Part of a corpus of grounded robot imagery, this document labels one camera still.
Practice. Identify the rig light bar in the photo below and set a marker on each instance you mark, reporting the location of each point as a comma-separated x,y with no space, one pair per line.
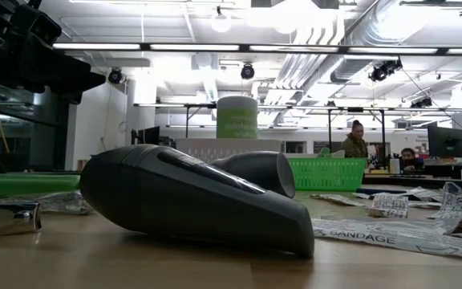
94,46

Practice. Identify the round white ceiling lamp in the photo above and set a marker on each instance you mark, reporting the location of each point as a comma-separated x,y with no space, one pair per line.
221,23

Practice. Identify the white cup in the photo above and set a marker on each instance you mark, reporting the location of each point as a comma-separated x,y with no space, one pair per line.
394,165

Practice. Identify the person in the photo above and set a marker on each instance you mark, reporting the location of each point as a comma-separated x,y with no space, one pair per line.
354,144

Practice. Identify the large black monitor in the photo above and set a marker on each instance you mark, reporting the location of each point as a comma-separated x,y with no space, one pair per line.
445,142

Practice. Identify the person seated at desk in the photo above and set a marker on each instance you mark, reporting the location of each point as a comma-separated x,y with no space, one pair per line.
410,160

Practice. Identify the black workstation frame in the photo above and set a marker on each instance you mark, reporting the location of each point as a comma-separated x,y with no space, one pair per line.
382,136

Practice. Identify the blue disposable razor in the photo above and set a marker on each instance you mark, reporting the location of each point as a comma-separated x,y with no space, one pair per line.
383,192

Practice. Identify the green slotted plastic basket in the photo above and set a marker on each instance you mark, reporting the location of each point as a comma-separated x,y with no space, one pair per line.
327,174

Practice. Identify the silver ventilation duct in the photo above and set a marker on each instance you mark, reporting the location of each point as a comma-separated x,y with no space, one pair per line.
355,40

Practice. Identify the green Pert shampoo bottle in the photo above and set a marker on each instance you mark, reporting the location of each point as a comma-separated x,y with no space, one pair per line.
30,184
324,152

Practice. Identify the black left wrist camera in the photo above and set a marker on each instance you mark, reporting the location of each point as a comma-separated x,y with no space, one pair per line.
44,26

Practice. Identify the black ceiling camera cluster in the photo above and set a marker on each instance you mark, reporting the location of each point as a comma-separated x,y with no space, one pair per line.
385,70

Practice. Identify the small black ceiling fixture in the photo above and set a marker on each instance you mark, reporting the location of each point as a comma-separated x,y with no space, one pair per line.
421,103

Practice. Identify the small black monitor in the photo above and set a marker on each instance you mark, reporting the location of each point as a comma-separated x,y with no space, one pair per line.
151,135

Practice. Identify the plastic-wrapped silver nail clipper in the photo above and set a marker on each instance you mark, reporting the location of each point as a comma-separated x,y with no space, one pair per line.
62,202

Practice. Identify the white perforated plastic basket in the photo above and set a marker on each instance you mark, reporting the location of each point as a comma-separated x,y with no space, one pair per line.
199,150

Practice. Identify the green wipes canister white lid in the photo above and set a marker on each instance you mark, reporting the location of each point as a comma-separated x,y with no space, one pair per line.
237,120

